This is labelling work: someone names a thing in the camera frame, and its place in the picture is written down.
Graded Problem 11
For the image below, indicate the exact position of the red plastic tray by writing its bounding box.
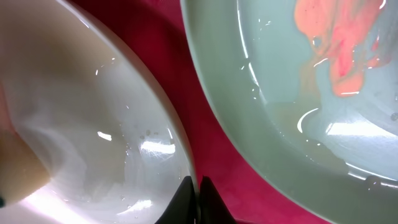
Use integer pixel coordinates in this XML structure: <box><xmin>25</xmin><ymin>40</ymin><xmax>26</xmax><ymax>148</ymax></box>
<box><xmin>73</xmin><ymin>0</ymin><xmax>321</xmax><ymax>223</ymax></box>

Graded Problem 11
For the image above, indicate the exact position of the green yellow sponge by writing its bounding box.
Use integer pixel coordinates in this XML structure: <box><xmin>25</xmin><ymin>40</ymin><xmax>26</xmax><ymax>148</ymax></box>
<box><xmin>1</xmin><ymin>131</ymin><xmax>50</xmax><ymax>208</ymax></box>

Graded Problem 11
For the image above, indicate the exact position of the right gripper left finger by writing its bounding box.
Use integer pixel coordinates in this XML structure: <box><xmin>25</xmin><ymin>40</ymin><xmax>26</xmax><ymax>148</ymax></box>
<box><xmin>155</xmin><ymin>176</ymin><xmax>197</xmax><ymax>224</ymax></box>

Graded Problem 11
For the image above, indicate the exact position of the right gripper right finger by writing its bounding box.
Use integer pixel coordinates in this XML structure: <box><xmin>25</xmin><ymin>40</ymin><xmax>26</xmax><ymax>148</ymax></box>
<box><xmin>200</xmin><ymin>176</ymin><xmax>237</xmax><ymax>224</ymax></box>

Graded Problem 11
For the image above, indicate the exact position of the white plate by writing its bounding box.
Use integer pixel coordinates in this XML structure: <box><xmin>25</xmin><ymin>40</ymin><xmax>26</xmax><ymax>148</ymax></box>
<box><xmin>1</xmin><ymin>1</ymin><xmax>196</xmax><ymax>223</ymax></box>

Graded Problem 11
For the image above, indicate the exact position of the light green plate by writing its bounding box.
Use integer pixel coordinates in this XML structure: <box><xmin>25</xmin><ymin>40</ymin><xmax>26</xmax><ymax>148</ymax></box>
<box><xmin>181</xmin><ymin>1</ymin><xmax>397</xmax><ymax>223</ymax></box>

